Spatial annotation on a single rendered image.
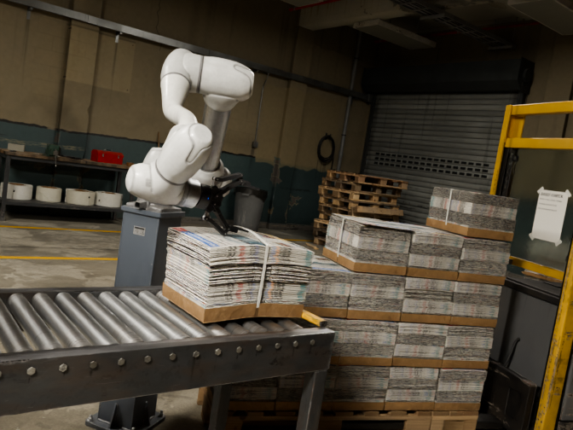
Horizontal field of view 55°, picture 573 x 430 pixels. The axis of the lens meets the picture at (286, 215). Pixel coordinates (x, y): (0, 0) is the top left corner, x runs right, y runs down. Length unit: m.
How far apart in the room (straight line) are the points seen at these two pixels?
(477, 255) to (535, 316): 0.70
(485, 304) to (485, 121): 7.24
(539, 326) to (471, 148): 6.92
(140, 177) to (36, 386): 0.58
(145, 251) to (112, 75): 6.76
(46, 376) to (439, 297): 2.04
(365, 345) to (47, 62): 6.98
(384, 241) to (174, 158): 1.43
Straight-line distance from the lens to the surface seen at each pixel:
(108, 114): 9.00
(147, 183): 1.53
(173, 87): 1.88
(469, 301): 2.99
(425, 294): 2.84
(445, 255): 2.85
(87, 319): 1.57
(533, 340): 3.52
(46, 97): 8.75
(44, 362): 1.31
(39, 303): 1.72
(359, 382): 2.81
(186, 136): 1.44
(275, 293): 1.72
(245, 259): 1.61
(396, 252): 2.70
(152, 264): 2.41
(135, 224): 2.45
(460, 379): 3.11
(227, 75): 1.96
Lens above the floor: 1.29
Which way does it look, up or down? 5 degrees down
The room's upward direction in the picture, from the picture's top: 9 degrees clockwise
